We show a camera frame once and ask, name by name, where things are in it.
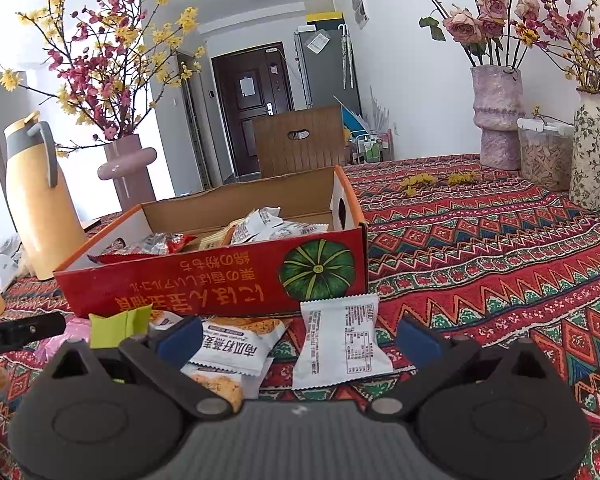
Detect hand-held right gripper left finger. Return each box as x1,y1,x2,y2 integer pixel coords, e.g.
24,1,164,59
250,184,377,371
36,316,233,420

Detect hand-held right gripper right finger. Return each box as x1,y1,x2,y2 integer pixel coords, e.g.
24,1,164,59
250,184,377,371
365,316,566,420

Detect pink snack packet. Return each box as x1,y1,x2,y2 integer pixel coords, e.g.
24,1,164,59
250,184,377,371
32,317,92,362

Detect red cardboard box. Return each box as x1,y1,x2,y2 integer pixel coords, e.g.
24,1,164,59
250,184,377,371
53,165,369,319

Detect white cracker snack packet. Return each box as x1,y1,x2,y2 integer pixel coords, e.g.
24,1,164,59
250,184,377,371
186,317,287,377

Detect lime green packet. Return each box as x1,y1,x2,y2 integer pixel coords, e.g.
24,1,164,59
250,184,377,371
88,304,154,350

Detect orange cracker snack packet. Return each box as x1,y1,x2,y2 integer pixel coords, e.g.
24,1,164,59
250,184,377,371
179,362,244,414

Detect shiny red silver packet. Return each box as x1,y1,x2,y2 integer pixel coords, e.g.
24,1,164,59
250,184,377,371
122,232,199,257

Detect red figure print packet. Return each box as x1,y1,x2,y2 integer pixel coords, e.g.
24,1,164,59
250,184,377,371
87,252,149,267

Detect beige snack packet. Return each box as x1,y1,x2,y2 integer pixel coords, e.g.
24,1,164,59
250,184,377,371
199,226,237,252

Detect white grey snack packet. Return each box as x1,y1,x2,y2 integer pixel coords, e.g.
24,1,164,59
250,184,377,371
266,219,329,242
229,207,284,246

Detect yellow thermos jug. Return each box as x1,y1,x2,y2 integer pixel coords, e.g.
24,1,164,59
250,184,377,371
3,111,89,282

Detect pink mushroom vase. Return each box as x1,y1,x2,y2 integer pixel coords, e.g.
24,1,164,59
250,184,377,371
97,133,159,212

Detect storage rack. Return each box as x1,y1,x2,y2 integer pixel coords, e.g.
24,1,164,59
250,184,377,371
347,129,394,165

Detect clear seed container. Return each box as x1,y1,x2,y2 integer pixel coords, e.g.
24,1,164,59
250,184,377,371
517,117,576,192

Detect wooden chair back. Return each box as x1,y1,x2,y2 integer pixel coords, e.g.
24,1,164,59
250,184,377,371
251,105,349,180

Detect textured lilac vase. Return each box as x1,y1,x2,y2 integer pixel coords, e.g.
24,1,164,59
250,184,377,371
469,64,527,171

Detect dark brown door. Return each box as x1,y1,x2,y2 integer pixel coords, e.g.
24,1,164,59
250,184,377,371
211,42,294,179

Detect floral print vase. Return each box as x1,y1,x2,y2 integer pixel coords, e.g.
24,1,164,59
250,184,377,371
568,89,600,212

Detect grey refrigerator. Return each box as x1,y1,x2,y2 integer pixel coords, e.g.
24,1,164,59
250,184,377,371
293,27,362,110

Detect pink yellow blossom branches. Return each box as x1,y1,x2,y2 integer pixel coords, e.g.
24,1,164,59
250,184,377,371
0,0,209,159

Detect white umbrella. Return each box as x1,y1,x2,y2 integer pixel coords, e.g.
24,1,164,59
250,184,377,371
339,23,357,89

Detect dried pink roses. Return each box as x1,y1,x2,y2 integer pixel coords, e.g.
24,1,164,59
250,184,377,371
384,0,542,69

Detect yellow box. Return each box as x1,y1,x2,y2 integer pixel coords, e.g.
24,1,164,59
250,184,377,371
304,0,344,24

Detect yellow red flower branches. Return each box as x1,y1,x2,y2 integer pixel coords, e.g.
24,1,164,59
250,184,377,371
512,0,600,107

